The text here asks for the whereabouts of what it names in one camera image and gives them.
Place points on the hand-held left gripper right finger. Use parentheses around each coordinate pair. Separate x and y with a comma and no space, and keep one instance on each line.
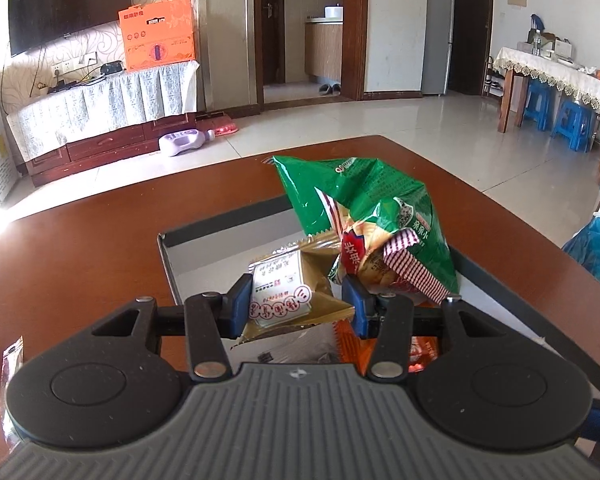
(355,310)

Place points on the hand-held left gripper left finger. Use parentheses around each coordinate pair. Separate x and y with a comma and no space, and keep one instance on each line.
(240,305)

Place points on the long orange bar packet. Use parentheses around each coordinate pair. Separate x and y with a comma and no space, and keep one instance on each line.
(347,355)

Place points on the small gold snack packet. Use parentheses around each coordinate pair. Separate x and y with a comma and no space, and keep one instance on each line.
(290,285)

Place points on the grey box with white inside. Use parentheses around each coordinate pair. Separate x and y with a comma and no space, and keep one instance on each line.
(205,255)

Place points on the small orange snack packet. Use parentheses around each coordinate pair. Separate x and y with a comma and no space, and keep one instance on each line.
(422,352)

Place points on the green bag with striped corner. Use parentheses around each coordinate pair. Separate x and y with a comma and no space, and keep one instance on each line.
(370,195)

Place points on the blue plastic bag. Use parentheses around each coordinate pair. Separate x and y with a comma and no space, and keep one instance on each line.
(597,250)

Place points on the white plastic bottle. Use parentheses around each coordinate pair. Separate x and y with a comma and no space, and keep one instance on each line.
(180,142)

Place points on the pink plastic object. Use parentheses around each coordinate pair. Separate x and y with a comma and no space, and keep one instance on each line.
(222,127)

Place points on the wooden television cabinet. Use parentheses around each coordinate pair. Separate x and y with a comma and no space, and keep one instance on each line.
(105,145)

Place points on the pair of slippers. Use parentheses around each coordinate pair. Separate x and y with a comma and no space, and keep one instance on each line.
(330,89)

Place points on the clear packet with white ball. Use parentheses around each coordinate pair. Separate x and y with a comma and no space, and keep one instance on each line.
(12,365)

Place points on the wooden TV cabinet with cloth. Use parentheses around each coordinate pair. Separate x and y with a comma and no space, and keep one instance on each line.
(105,95)

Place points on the wooden dining table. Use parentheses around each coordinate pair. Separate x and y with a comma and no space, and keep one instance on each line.
(505,105)

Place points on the wooden kitchen counter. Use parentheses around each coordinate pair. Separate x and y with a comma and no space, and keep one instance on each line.
(324,50)

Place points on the small black box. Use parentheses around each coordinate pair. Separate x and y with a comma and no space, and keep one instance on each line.
(111,68)

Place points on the shoe rack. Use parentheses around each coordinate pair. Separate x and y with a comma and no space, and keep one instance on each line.
(494,77)

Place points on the brown wooden door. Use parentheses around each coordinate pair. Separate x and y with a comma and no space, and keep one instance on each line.
(272,35)

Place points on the blue plastic stool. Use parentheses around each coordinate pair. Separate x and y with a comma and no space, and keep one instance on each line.
(575,120)
(536,102)

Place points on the black power strip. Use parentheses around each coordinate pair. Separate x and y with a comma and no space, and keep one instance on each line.
(62,87)

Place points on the orange cardboard gift box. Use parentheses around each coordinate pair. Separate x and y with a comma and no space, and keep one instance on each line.
(155,35)

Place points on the silver refrigerator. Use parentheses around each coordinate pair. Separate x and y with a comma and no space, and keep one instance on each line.
(437,35)

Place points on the white pot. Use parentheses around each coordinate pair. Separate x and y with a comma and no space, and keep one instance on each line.
(333,11)

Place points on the dark wooden door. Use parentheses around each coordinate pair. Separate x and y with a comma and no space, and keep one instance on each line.
(472,30)

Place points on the cream lace tablecloth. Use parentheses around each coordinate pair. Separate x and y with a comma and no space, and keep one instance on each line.
(555,72)

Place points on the blue capped bottle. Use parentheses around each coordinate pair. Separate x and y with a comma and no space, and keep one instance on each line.
(536,32)

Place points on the black television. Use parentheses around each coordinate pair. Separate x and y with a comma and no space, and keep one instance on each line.
(65,5)

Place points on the white wall socket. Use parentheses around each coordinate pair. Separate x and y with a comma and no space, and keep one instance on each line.
(58,69)
(90,58)

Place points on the beige wall plaque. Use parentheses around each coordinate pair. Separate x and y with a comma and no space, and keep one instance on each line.
(515,1)

